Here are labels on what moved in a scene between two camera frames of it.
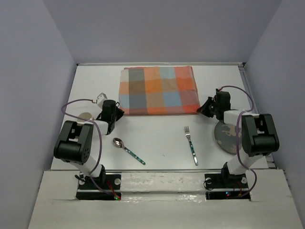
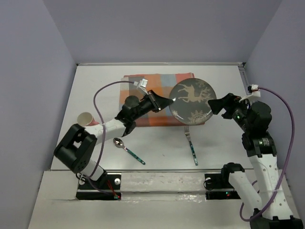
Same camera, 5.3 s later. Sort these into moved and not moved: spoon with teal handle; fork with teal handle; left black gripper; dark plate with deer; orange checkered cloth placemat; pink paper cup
Moved: left black gripper; dark plate with deer; orange checkered cloth placemat
Not moved: spoon with teal handle; fork with teal handle; pink paper cup
